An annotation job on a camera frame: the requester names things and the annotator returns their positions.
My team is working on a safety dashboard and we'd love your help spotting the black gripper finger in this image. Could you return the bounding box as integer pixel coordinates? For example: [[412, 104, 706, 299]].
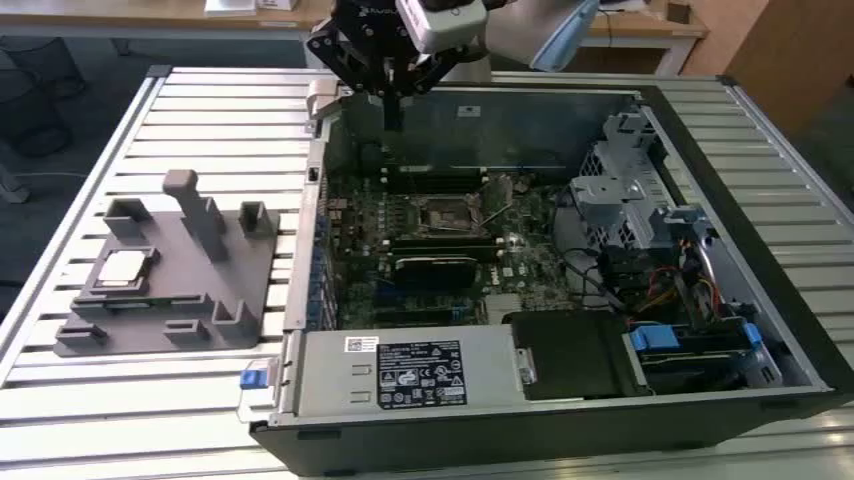
[[392, 46, 472, 133], [305, 19, 396, 133]]

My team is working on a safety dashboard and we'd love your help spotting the silver CPU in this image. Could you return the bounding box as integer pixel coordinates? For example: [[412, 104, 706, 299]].
[[96, 249, 152, 284]]

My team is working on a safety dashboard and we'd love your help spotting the CPU socket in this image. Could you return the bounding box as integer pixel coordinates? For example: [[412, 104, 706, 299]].
[[411, 193, 487, 237]]

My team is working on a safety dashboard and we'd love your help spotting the silver perforated drive cage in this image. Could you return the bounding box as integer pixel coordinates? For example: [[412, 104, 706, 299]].
[[578, 110, 676, 251]]

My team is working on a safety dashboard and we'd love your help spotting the green motherboard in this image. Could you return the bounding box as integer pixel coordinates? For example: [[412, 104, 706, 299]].
[[321, 168, 586, 329]]

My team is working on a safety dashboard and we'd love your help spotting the black graphics card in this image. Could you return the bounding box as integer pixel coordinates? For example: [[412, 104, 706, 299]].
[[391, 254, 480, 292]]

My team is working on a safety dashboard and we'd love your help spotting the silver chipset heatsink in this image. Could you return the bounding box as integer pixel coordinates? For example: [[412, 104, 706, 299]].
[[484, 293, 523, 322]]

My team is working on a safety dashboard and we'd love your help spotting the long black expansion slot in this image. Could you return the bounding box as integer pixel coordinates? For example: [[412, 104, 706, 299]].
[[371, 308, 462, 325]]

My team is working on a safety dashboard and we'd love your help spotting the grey parts rack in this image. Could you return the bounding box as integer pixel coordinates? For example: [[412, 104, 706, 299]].
[[53, 168, 281, 359]]

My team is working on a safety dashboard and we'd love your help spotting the wooden cabinet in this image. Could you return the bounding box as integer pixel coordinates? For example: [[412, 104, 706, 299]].
[[679, 0, 854, 144]]

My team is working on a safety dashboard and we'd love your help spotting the black plastic shroud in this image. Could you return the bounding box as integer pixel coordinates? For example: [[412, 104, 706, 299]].
[[500, 308, 650, 402]]

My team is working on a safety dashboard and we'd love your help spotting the silver power supply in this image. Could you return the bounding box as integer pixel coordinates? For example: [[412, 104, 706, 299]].
[[269, 327, 532, 420]]

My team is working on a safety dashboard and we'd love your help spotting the blue disk carrier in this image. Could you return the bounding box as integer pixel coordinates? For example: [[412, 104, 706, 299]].
[[628, 323, 682, 357]]

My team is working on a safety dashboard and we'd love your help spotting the silver disk bay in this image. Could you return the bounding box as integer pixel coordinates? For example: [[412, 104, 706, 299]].
[[623, 317, 786, 399]]

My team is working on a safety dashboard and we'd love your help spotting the black open PC case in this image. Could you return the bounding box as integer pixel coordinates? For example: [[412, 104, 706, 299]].
[[236, 78, 854, 477]]

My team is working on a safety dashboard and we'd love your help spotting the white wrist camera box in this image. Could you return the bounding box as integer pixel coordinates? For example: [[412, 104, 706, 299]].
[[393, 0, 490, 54]]

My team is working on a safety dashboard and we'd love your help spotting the wooden desk white frame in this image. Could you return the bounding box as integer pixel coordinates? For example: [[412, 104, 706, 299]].
[[303, 0, 710, 76], [0, 0, 315, 42]]

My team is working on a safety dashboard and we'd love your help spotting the silver metal bracket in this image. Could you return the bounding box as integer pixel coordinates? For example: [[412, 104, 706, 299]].
[[567, 174, 647, 227]]

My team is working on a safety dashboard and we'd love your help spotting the black wire mesh bin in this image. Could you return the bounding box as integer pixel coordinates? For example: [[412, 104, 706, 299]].
[[0, 35, 88, 99], [0, 69, 76, 159]]

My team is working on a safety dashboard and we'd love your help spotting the grey plastic bracket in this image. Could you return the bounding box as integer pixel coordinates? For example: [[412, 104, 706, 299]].
[[643, 203, 722, 251]]

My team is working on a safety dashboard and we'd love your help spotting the yellow red wire bundle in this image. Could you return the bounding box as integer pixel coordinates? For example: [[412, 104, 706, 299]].
[[623, 238, 726, 324]]

